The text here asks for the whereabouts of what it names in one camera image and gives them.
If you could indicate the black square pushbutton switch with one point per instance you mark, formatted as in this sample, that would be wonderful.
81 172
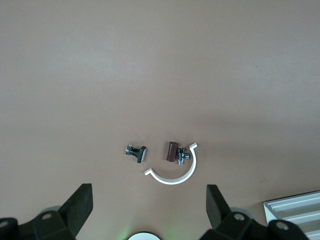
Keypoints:
140 153

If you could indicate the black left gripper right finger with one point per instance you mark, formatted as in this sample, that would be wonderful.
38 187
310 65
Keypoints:
215 207

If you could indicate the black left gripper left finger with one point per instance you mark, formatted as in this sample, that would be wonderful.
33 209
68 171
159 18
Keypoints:
80 207

